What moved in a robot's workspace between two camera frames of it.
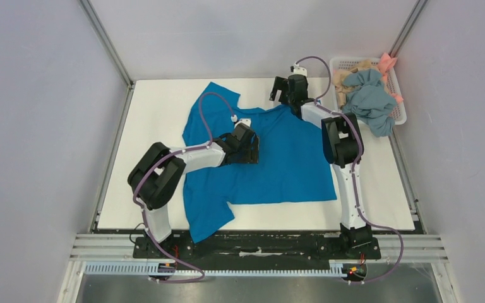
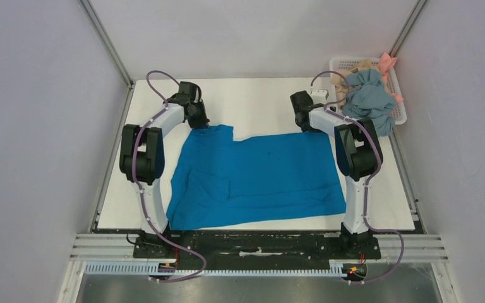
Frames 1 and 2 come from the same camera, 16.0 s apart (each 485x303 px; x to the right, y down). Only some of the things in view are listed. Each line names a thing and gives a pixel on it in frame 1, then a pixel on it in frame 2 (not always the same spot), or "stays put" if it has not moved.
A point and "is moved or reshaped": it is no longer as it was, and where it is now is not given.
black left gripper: [252, 155] → [204, 121]
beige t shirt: [338, 75] stays put
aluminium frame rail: [120, 246] stays put
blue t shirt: [293, 161] is moved or reshaped
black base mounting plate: [259, 248] stays put
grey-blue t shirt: [371, 102] stays put
